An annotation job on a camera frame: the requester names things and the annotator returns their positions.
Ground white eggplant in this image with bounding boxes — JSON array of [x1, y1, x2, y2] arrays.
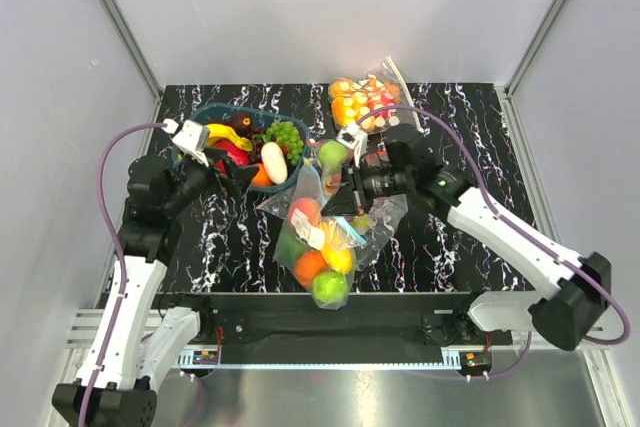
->
[[261, 142, 288, 185]]

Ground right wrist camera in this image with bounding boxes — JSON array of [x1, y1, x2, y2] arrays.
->
[[336, 123, 368, 166]]

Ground dark mangosteen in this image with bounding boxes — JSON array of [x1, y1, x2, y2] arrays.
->
[[228, 112, 253, 137]]

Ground red dragon fruit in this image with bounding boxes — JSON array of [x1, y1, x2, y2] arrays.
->
[[213, 140, 250, 166]]

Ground sliced fruit zip bag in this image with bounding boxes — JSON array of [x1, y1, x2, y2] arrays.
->
[[329, 56, 422, 134]]

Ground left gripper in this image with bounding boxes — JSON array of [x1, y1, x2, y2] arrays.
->
[[164, 147, 259, 216]]

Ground orange in basket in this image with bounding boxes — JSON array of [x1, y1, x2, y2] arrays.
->
[[251, 163, 273, 187]]

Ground vegetable zip bag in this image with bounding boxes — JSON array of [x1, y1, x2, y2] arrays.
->
[[259, 140, 408, 270]]

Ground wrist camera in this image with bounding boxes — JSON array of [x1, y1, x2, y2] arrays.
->
[[336, 123, 368, 166], [171, 120, 210, 167]]

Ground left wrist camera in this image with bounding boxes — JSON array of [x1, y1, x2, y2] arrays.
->
[[171, 120, 210, 167]]

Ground green apple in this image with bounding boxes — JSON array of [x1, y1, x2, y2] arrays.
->
[[317, 140, 350, 171]]

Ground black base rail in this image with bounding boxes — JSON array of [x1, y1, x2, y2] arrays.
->
[[193, 293, 512, 369]]

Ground yellow banana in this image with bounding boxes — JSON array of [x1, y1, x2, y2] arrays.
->
[[206, 123, 253, 152]]

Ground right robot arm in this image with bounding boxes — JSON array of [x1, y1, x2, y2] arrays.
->
[[322, 124, 611, 351]]

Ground green grapes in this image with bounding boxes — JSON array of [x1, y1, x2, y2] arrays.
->
[[263, 121, 305, 166]]

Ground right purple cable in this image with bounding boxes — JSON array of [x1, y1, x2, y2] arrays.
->
[[349, 104, 631, 348]]

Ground teal plastic basket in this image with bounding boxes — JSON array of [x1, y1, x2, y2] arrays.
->
[[190, 103, 311, 194]]

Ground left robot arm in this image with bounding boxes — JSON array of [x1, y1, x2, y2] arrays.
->
[[52, 148, 258, 426]]

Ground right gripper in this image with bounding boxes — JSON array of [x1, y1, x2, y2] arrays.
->
[[322, 156, 412, 217]]

